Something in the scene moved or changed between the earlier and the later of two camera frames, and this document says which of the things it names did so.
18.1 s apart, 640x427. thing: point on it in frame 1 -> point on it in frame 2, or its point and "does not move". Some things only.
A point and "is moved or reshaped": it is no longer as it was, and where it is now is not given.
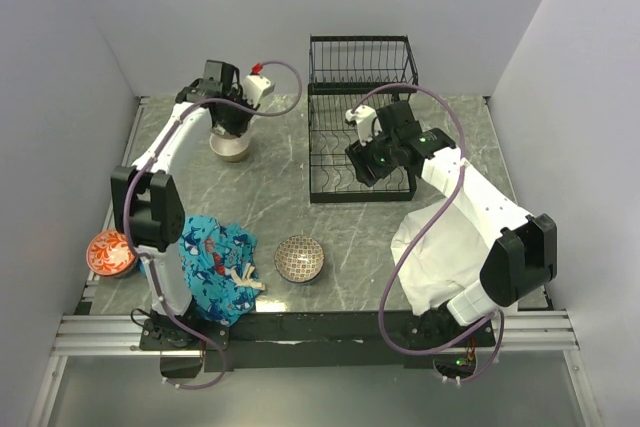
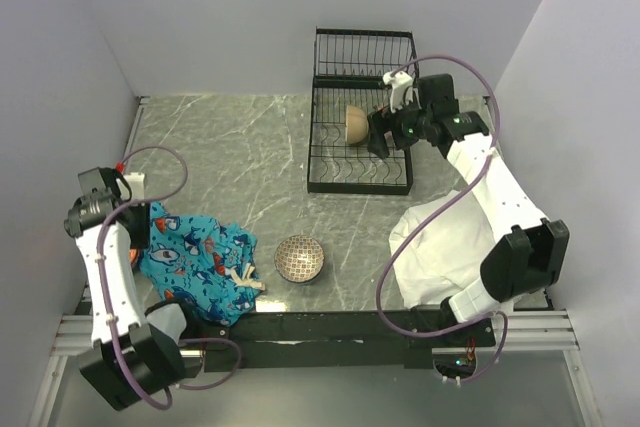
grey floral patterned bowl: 230,149 is moved or reshaped
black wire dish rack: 342,70 does not move
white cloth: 446,261 does not move
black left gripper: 238,129 -> 140,239
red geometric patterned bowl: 299,259 does not move
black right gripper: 360,155 -> 381,122
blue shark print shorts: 218,262 does not move
